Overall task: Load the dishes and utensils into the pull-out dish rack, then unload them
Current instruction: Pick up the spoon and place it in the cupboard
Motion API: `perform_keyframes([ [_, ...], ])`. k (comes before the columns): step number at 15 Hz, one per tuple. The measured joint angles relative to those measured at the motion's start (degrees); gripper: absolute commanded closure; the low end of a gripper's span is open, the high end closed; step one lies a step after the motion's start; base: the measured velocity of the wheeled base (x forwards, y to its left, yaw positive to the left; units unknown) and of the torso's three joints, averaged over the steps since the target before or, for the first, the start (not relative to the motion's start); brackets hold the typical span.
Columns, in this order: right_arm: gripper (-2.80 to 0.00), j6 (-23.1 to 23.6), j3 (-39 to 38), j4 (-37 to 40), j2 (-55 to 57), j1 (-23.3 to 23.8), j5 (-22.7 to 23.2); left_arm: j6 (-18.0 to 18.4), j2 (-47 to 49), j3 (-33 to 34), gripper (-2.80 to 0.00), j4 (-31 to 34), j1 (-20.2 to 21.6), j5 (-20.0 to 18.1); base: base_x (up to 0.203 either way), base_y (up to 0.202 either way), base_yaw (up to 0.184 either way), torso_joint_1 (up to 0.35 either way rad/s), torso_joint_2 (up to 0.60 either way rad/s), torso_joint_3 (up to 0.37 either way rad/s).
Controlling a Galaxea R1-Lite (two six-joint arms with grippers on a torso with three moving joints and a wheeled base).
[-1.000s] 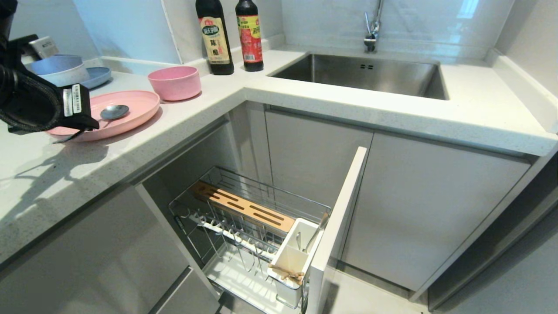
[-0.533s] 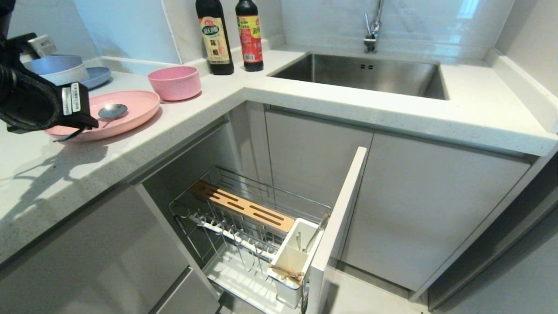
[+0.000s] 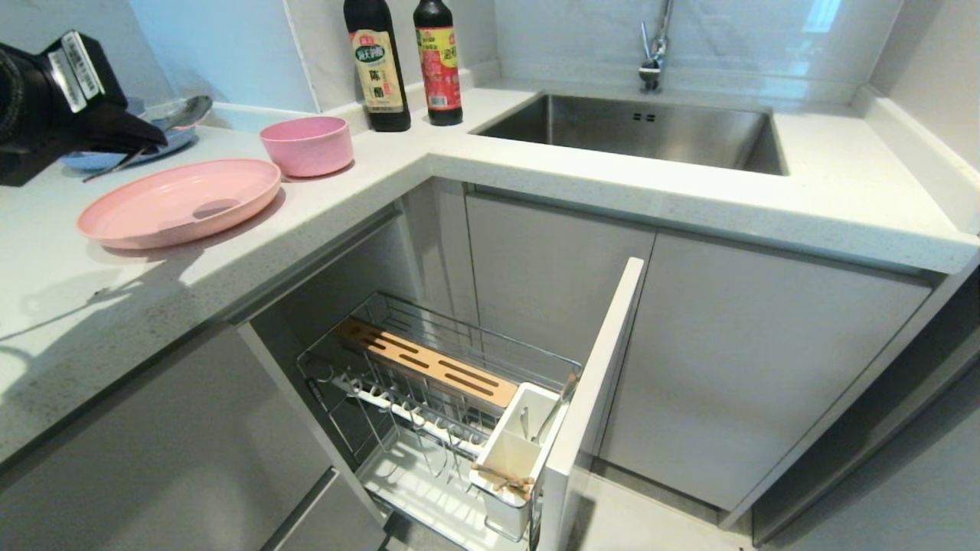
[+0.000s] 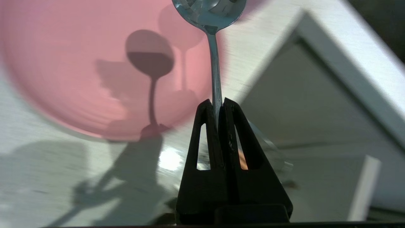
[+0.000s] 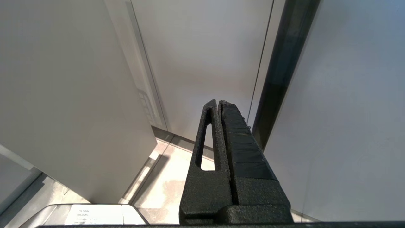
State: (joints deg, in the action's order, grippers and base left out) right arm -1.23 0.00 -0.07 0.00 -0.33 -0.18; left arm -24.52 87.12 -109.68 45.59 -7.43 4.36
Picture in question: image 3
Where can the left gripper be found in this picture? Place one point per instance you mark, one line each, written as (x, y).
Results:
(96, 88)

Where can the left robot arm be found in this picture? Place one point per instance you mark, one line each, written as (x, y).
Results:
(19, 115)

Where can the white pull-out front panel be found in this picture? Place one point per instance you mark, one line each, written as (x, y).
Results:
(593, 398)

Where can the blue plate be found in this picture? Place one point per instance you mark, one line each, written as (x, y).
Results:
(176, 140)

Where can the metal spoon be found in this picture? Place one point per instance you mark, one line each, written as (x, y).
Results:
(191, 112)

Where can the pink plastic plate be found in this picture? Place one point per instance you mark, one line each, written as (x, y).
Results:
(168, 205)

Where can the pink plastic bowl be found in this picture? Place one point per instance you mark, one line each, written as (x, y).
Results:
(308, 149)

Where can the dark bottle yellow label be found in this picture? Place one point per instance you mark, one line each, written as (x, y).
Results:
(377, 69)

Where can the dark bottle red label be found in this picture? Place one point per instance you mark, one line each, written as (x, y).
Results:
(439, 69)

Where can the large grey drawer front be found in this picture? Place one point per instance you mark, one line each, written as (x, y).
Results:
(168, 451)

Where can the wooden knife slot block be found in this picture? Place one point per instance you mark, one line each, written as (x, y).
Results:
(429, 366)

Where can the narrow grey cabinet door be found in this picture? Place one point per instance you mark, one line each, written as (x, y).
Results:
(551, 268)

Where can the white drip tray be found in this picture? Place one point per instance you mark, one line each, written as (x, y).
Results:
(429, 490)

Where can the white utensil holder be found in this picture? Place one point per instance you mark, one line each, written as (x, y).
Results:
(509, 451)

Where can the stainless steel sink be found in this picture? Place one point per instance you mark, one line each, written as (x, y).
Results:
(635, 130)

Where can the metal utensil in holder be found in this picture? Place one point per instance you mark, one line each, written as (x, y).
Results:
(557, 409)

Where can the brown twine tie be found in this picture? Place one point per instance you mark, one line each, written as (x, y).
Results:
(509, 482)

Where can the chrome faucet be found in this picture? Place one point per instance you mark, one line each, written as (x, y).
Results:
(654, 53)

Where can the wide grey cabinet door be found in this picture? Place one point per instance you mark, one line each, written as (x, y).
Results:
(750, 367)

